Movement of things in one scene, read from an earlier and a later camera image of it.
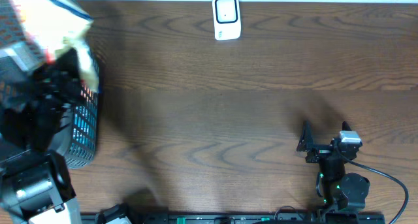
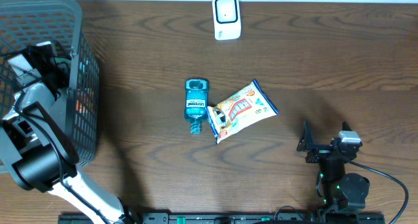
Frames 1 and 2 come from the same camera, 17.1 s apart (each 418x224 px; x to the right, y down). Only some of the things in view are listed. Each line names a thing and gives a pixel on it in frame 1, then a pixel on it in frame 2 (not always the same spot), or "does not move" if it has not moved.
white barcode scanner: [226, 17] does not move
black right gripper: [306, 142] does not move
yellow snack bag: [59, 25] → [239, 112]
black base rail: [326, 218] does not move
